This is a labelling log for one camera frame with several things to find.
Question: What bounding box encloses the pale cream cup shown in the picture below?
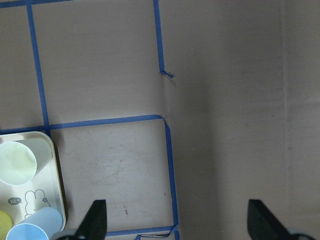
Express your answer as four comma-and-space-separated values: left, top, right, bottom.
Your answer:
0, 139, 53, 186

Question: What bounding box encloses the cream bunny tray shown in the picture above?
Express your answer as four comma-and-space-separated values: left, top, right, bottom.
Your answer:
0, 131, 67, 229

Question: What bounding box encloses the light blue cup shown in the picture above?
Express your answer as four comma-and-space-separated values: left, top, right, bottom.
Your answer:
6, 207, 64, 240

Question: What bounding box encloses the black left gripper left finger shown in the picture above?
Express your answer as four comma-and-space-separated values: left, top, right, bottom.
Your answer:
74, 199, 107, 240

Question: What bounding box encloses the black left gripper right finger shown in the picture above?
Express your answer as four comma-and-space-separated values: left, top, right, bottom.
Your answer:
247, 199, 290, 240

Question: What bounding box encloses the yellow cup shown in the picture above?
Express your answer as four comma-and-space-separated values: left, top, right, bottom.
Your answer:
0, 210, 13, 240

